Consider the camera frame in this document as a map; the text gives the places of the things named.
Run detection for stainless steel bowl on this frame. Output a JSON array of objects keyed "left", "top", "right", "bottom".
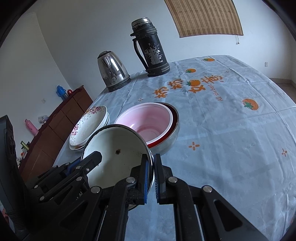
[{"left": 150, "top": 102, "right": 180, "bottom": 155}]

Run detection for white enamel bowl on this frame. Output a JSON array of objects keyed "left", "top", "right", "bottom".
[{"left": 81, "top": 124, "right": 155, "bottom": 212}]

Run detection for white bowl pink flowers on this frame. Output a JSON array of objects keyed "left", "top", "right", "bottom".
[{"left": 69, "top": 105, "right": 108, "bottom": 147}]

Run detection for white plate red flowers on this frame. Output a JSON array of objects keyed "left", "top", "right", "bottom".
[{"left": 68, "top": 111, "right": 111, "bottom": 151}]

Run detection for red plastic bowl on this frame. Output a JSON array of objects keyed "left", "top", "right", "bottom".
[{"left": 115, "top": 102, "right": 173, "bottom": 148}]

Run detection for brown wooden sideboard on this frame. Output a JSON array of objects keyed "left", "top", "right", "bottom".
[{"left": 19, "top": 86, "right": 93, "bottom": 182}]

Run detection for pink thermos bottle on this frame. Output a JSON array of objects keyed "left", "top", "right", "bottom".
[{"left": 25, "top": 119, "right": 39, "bottom": 136}]

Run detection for green gold can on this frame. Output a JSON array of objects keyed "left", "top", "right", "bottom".
[{"left": 21, "top": 141, "right": 30, "bottom": 151}]

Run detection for crumpled plastic bag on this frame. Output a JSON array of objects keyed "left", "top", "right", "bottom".
[{"left": 38, "top": 115, "right": 49, "bottom": 124}]

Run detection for small red object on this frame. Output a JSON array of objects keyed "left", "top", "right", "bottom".
[{"left": 67, "top": 89, "right": 73, "bottom": 95}]

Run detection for blue thermos bottle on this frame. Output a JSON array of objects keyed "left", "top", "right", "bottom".
[{"left": 56, "top": 85, "right": 68, "bottom": 101}]

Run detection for white printed tablecloth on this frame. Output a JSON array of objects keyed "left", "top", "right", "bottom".
[{"left": 52, "top": 55, "right": 296, "bottom": 241}]

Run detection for stainless steel electric kettle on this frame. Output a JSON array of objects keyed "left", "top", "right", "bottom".
[{"left": 97, "top": 51, "right": 131, "bottom": 92}]

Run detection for black thermos flask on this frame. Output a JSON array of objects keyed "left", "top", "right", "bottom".
[{"left": 130, "top": 17, "right": 170, "bottom": 77}]

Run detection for bamboo window blind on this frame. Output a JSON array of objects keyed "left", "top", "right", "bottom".
[{"left": 165, "top": 0, "right": 243, "bottom": 38}]

